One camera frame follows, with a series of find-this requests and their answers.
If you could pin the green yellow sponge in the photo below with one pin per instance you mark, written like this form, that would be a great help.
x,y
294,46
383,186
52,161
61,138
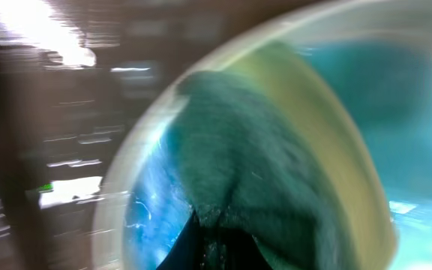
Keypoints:
x,y
264,146

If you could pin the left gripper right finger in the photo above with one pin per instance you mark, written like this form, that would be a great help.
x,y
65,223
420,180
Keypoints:
x,y
237,250

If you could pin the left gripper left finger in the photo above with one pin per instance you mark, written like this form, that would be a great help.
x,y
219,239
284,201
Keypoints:
x,y
187,252

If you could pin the brown plastic serving tray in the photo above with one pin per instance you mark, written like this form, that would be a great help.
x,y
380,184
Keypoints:
x,y
75,76

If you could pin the white plate stained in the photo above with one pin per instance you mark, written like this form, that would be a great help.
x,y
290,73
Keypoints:
x,y
376,57

